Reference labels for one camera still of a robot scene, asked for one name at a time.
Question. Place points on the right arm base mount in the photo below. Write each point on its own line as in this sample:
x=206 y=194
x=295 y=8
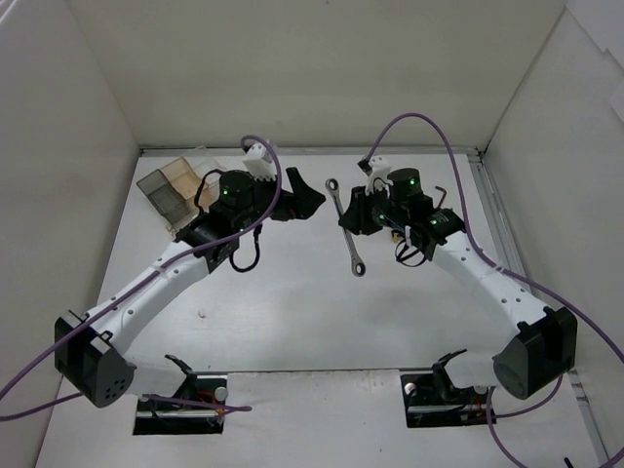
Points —
x=431 y=401

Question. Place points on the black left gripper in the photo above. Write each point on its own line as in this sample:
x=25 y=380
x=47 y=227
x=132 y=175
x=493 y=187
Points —
x=285 y=201

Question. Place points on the long brown hex key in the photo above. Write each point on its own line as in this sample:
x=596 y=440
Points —
x=443 y=194

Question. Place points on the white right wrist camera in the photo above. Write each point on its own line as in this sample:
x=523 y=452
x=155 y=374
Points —
x=377 y=169

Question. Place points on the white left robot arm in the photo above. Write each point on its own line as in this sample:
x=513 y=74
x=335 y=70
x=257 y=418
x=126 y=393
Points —
x=92 y=347

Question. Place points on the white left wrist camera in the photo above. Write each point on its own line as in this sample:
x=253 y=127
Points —
x=259 y=163

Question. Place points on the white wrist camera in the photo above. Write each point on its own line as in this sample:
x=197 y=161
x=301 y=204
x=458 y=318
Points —
x=259 y=163
x=377 y=169

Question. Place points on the large silver ratchet wrench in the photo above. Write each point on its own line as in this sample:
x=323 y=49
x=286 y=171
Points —
x=358 y=267

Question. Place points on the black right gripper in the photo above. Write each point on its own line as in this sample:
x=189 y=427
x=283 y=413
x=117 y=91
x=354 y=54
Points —
x=361 y=210

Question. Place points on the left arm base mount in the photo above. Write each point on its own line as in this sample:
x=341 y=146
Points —
x=193 y=409

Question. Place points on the clear compartment organizer box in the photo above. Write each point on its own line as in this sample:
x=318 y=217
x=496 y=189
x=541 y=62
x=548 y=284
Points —
x=180 y=189

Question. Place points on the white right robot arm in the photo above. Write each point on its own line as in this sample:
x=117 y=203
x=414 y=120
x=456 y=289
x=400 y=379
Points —
x=538 y=342

